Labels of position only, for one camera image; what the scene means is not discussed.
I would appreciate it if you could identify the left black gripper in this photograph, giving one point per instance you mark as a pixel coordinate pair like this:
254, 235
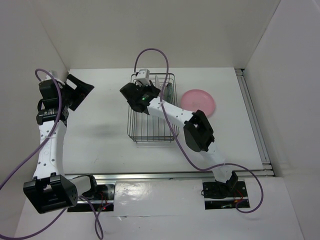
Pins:
82, 89

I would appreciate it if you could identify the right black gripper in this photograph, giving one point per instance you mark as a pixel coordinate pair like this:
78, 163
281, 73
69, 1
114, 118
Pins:
152, 88

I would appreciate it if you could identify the white plate green rim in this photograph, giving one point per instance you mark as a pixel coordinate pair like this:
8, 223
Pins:
157, 82

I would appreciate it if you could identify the blue floral patterned plate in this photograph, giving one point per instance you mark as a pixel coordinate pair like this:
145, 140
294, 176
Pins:
170, 88

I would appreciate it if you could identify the pink plastic plate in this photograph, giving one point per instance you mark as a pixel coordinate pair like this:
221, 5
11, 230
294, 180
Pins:
197, 99

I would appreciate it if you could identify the clear glass plate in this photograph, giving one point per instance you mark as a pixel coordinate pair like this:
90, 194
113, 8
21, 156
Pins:
165, 94

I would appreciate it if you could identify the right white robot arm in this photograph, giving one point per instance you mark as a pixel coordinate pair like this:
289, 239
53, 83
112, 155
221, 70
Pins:
198, 132

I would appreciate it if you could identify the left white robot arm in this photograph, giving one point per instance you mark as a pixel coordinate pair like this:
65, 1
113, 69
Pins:
50, 190

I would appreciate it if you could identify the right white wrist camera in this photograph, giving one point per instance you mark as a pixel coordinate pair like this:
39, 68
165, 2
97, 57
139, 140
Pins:
143, 77

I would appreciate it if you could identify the dark wire dish rack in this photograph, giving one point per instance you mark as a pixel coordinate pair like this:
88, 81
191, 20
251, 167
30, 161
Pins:
143, 128

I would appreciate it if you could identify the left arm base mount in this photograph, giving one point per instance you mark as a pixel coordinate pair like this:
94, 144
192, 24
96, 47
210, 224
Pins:
102, 200

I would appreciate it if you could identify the aluminium rail right side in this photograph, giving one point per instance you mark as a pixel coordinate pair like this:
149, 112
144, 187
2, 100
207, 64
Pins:
263, 153

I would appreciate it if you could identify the aluminium rail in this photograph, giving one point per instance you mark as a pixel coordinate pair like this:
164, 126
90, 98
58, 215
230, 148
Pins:
263, 153
206, 176

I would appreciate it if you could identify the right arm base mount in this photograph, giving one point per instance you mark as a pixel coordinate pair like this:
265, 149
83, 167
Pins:
217, 198

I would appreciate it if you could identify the aluminium rail front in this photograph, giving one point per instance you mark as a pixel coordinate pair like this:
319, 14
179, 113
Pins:
206, 176

